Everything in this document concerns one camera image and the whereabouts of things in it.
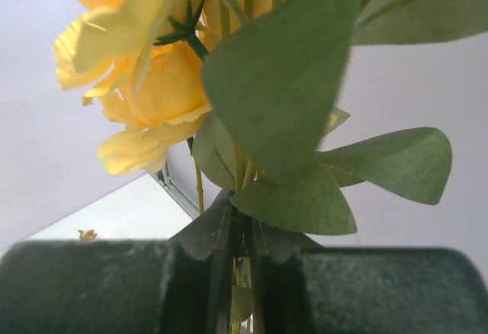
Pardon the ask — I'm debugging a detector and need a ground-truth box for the right aluminium frame post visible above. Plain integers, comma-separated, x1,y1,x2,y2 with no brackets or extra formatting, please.
152,165,199,220

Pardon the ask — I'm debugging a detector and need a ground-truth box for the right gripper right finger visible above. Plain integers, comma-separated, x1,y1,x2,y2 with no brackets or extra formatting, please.
249,220,323,333

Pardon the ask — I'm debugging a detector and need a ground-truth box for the yellow rose stem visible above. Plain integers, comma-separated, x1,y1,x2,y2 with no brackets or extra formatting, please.
53,0,487,235

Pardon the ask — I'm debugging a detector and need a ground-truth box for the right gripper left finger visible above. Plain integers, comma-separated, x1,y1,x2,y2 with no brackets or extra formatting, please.
167,189,233,333

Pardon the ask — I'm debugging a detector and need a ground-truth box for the flower bunch pink yellow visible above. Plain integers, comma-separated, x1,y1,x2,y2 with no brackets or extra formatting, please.
77,229,98,241

